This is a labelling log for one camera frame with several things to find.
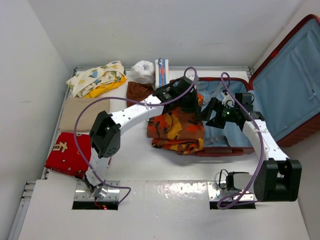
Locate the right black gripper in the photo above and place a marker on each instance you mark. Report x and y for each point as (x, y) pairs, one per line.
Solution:
(206, 113)

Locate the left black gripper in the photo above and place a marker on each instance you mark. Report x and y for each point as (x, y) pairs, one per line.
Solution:
(194, 107)

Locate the orange camouflage garment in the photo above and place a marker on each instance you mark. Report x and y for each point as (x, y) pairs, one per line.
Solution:
(177, 131)

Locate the white blue toiletry case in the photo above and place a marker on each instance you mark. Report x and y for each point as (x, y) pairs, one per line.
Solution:
(161, 72)

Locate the white drawstring bag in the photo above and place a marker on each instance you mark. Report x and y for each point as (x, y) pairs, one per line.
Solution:
(144, 72)

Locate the red suitcase blue lining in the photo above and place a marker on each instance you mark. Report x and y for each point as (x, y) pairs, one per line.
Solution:
(287, 91)

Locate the red patterned towel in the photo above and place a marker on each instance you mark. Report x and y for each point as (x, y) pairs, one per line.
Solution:
(65, 157)

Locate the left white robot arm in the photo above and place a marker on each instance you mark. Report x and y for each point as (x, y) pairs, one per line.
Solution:
(106, 131)

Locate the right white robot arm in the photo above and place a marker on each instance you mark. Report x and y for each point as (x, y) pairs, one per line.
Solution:
(277, 177)

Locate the brown folded cloth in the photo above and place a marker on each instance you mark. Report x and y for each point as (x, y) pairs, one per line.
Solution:
(138, 92)

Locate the yellow white patterned cloth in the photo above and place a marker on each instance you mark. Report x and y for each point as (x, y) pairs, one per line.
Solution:
(98, 80)

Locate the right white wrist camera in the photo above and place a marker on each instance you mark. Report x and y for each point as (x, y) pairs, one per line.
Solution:
(227, 101)

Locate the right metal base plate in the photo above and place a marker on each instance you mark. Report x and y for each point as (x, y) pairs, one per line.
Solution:
(216, 191)

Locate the metal base plate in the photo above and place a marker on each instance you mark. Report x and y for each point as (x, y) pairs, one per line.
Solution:
(216, 191)
(101, 193)

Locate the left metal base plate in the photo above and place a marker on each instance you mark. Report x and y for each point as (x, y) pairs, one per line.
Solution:
(101, 193)

